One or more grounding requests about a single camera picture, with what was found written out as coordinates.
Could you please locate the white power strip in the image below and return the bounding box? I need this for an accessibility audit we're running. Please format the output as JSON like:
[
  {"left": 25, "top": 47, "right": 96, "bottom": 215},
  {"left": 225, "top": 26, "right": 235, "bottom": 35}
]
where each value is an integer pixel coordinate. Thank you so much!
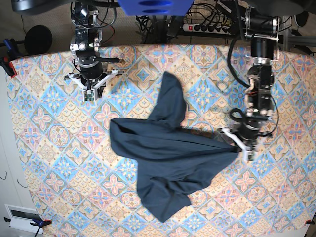
[{"left": 182, "top": 23, "right": 230, "bottom": 35}]

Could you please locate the orange clamp lower right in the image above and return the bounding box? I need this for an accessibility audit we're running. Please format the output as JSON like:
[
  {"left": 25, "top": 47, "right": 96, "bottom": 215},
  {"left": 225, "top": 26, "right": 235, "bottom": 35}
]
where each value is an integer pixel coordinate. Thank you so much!
[{"left": 305, "top": 220, "right": 315, "bottom": 225}]

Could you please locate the dark blue t-shirt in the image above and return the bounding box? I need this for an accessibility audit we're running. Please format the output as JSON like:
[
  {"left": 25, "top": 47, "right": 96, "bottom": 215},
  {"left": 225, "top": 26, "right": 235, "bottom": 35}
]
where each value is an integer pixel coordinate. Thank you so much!
[{"left": 109, "top": 72, "right": 238, "bottom": 222}]

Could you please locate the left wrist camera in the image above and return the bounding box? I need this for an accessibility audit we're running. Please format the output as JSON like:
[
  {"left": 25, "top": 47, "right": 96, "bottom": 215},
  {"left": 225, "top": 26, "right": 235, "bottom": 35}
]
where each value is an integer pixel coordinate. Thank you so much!
[{"left": 245, "top": 147, "right": 256, "bottom": 161}]

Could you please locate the patterned colourful tablecloth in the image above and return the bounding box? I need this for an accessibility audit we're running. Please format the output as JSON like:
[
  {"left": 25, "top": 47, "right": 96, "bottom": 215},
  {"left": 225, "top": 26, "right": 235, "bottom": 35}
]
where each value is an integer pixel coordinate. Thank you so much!
[{"left": 6, "top": 45, "right": 316, "bottom": 237}]

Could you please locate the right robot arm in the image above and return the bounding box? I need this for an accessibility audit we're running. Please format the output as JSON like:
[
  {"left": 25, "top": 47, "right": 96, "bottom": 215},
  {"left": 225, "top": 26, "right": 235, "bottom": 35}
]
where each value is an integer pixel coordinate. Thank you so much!
[{"left": 64, "top": 0, "right": 120, "bottom": 102}]

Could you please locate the white floor vent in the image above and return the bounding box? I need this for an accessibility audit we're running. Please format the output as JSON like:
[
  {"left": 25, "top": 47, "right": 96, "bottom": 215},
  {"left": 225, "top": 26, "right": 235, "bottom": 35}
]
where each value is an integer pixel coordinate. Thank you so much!
[{"left": 4, "top": 204, "right": 41, "bottom": 234}]

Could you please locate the blue orange clamp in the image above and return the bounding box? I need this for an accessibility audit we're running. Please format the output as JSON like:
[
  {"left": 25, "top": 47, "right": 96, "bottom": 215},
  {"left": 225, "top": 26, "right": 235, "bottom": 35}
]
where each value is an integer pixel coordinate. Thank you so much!
[
  {"left": 3, "top": 216, "right": 52, "bottom": 235},
  {"left": 0, "top": 38, "right": 18, "bottom": 78}
]

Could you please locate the blue orange clamp lower left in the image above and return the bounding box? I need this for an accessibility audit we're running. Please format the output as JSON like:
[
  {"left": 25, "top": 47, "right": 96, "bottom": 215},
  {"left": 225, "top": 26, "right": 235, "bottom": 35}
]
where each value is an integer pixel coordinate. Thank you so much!
[{"left": 3, "top": 216, "right": 52, "bottom": 235}]

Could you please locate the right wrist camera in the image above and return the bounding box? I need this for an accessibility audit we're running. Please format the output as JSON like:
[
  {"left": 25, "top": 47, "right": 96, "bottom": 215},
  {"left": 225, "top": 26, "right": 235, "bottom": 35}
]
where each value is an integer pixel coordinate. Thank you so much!
[{"left": 82, "top": 90, "right": 95, "bottom": 102}]

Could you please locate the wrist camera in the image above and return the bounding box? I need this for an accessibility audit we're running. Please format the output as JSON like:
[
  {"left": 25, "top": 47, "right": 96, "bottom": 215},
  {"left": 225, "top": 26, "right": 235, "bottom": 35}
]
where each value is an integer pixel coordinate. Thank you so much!
[
  {"left": 245, "top": 147, "right": 256, "bottom": 161},
  {"left": 82, "top": 90, "right": 95, "bottom": 102}
]

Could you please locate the blue orange clamp upper left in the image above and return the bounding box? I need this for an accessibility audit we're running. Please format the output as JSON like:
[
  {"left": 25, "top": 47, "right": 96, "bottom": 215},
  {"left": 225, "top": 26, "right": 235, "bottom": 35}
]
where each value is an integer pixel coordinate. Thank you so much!
[{"left": 0, "top": 38, "right": 18, "bottom": 78}]

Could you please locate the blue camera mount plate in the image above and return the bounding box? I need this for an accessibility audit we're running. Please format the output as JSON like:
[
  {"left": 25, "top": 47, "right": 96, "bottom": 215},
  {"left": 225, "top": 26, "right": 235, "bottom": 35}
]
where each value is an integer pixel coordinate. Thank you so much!
[{"left": 117, "top": 0, "right": 194, "bottom": 16}]

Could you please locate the black round stool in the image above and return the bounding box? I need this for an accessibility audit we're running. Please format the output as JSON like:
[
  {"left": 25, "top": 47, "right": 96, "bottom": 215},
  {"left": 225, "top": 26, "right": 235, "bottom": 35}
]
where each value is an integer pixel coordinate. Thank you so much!
[{"left": 24, "top": 25, "right": 53, "bottom": 55}]

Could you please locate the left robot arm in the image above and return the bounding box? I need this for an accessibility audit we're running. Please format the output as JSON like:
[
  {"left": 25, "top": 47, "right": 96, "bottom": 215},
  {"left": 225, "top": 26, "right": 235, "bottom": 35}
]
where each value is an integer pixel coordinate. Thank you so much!
[{"left": 221, "top": 6, "right": 281, "bottom": 161}]

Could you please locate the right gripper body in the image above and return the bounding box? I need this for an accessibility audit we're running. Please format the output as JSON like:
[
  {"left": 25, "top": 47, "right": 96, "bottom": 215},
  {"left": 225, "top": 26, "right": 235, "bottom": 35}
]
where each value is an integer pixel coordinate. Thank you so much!
[{"left": 80, "top": 62, "right": 107, "bottom": 97}]

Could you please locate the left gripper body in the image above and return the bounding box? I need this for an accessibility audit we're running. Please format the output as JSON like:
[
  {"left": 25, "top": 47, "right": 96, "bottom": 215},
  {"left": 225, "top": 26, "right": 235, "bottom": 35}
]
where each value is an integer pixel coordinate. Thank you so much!
[{"left": 230, "top": 116, "right": 268, "bottom": 147}]

